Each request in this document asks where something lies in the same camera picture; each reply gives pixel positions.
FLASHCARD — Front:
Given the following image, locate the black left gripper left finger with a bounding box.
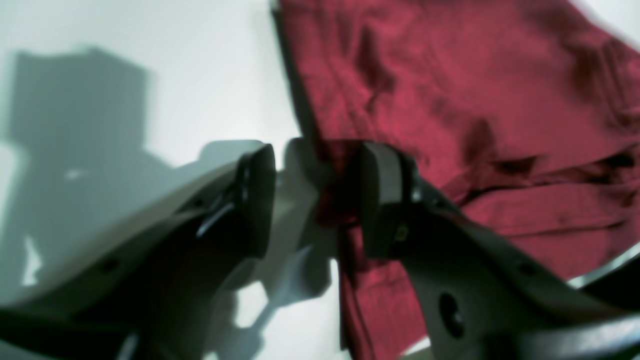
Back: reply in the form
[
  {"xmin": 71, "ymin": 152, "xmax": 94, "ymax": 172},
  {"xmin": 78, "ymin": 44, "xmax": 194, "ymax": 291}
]
[{"xmin": 1, "ymin": 144, "xmax": 277, "ymax": 360}]

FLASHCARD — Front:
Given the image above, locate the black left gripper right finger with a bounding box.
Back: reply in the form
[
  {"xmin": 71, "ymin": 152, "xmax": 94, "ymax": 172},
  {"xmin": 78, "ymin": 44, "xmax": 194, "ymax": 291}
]
[{"xmin": 359, "ymin": 142, "xmax": 640, "ymax": 360}]

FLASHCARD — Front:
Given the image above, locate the dark red long-sleeve T-shirt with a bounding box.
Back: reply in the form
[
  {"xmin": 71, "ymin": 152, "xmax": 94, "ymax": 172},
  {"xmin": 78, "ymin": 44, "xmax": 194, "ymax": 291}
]
[{"xmin": 279, "ymin": 0, "xmax": 639, "ymax": 360}]

